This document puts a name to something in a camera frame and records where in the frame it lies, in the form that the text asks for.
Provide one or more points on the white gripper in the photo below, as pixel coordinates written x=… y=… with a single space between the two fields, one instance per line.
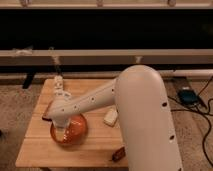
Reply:
x=60 y=126

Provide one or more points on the orange ceramic bowl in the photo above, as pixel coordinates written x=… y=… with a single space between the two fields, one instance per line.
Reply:
x=75 y=133

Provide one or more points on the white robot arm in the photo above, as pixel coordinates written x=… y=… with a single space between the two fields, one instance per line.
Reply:
x=144 y=114

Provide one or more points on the brown chocolate bar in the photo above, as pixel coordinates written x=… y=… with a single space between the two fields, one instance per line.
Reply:
x=45 y=116

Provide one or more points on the white soap bar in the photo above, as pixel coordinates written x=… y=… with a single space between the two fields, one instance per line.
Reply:
x=110 y=117

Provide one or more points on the blue power adapter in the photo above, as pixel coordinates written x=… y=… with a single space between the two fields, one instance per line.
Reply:
x=187 y=96

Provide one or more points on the white bed frame rail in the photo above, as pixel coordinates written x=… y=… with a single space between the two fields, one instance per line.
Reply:
x=105 y=57

